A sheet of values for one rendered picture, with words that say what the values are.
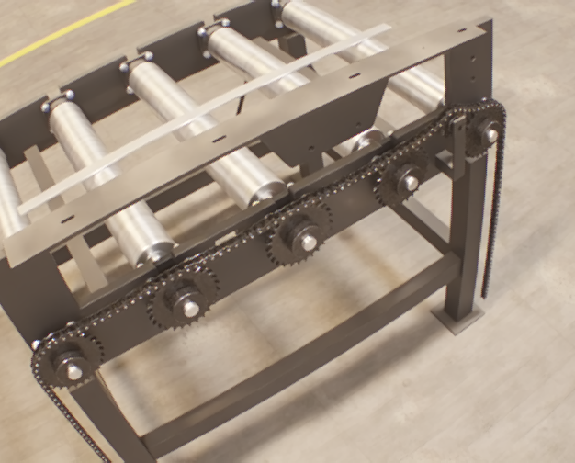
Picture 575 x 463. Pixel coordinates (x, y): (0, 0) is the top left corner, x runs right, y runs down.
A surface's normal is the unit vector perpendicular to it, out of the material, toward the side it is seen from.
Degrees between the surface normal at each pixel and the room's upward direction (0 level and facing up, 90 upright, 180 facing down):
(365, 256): 0
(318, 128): 90
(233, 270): 90
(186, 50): 90
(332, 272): 0
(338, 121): 90
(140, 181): 0
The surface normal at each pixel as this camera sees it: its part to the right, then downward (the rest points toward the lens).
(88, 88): 0.52, 0.55
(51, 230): -0.15, -0.70
